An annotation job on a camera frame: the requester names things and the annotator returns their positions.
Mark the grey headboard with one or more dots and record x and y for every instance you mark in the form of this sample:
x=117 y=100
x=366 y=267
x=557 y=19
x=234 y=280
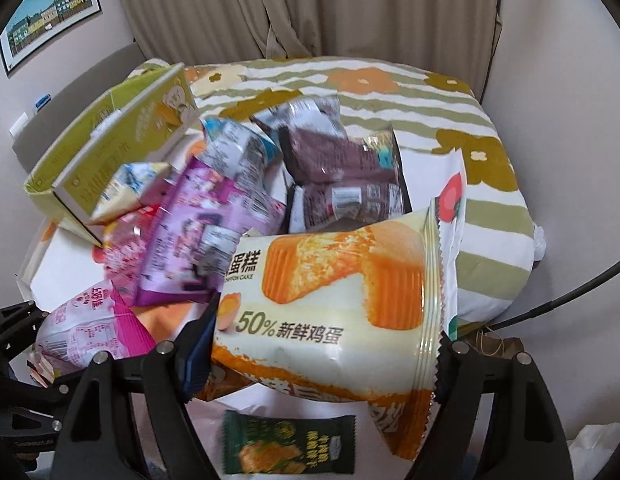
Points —
x=75 y=95

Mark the yellow blue snack packet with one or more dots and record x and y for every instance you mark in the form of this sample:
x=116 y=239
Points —
x=125 y=190

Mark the small dark green snack packet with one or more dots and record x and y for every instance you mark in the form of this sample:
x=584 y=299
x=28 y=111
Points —
x=290 y=440

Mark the white wall switch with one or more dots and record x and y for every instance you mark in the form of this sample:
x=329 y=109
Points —
x=19 y=125

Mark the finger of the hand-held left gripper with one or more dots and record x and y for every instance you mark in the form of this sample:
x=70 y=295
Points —
x=35 y=402
x=17 y=322

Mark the small blue wall item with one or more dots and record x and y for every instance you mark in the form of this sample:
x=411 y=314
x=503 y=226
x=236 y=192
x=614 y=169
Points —
x=43 y=101

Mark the light pink snack packet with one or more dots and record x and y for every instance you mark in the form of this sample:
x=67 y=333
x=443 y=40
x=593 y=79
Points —
x=125 y=250

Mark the beige curtain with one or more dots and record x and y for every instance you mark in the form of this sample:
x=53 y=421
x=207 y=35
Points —
x=340 y=5

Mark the brown paper bag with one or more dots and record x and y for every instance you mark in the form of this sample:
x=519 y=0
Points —
x=495 y=345

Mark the purple snack packet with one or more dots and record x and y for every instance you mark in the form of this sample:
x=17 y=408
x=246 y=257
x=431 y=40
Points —
x=190 y=230

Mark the grey silver snack packet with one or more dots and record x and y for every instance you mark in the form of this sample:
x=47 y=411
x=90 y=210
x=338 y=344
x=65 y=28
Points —
x=300 y=115

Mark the white blue snack packet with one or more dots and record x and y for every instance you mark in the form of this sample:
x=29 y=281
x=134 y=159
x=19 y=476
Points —
x=235 y=150

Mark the white plastic bag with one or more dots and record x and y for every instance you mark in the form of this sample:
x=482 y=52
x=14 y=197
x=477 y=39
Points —
x=597 y=452

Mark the magenta white snack packet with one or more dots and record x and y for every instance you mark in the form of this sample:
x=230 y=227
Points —
x=90 y=325

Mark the striped floral blanket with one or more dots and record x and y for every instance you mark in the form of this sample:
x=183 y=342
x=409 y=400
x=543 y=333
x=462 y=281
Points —
x=390 y=90

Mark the green cardboard box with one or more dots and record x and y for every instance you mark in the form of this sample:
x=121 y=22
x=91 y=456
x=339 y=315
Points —
x=115 y=125

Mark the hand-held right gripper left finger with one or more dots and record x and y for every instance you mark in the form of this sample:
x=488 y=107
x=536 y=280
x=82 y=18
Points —
x=197 y=355

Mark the maroon snack packet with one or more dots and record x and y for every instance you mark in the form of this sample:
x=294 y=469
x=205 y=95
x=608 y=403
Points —
x=335 y=205
x=330 y=155

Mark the white persimmon print cloth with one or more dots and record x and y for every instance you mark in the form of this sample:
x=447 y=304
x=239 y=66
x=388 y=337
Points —
x=300 y=402

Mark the orange white cake packet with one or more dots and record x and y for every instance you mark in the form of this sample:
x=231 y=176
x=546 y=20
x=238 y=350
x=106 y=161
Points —
x=330 y=310

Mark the framed wall picture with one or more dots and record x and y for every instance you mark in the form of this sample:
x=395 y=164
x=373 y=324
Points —
x=45 y=15

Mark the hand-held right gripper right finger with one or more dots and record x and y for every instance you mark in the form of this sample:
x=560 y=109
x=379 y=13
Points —
x=470 y=375

